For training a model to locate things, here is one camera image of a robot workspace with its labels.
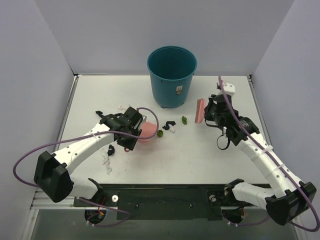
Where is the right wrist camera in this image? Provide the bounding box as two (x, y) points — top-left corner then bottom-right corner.
(217, 81), (236, 97)

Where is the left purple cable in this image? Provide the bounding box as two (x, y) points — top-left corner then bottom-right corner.
(12, 106), (161, 188)

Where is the black paper scrap near bucket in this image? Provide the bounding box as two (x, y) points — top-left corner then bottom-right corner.
(162, 121), (176, 131)

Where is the black paper scrap left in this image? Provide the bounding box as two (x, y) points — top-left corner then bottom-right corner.
(95, 110), (105, 119)

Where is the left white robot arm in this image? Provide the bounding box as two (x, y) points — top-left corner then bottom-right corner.
(34, 107), (146, 206)

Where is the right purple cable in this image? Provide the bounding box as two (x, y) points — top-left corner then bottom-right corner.
(217, 75), (318, 231)

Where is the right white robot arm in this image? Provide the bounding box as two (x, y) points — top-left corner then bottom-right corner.
(204, 94), (317, 226)

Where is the pink dustpan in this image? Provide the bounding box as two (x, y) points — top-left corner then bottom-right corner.
(137, 121), (158, 143)

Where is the purple cable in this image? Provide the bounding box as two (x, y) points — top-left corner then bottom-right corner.
(217, 75), (318, 231)
(12, 106), (161, 188)

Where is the green paper scrap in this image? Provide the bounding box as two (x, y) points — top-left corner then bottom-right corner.
(157, 130), (164, 138)
(181, 115), (188, 125)

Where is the cream paper scrap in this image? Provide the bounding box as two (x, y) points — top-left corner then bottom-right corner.
(118, 104), (131, 112)

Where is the teal plastic bucket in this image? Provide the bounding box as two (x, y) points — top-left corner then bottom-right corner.
(147, 46), (197, 109)

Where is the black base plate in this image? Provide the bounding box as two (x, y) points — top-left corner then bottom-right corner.
(72, 183), (253, 221)

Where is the pink hand brush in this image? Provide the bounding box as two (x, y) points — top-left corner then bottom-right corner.
(194, 98), (206, 124)

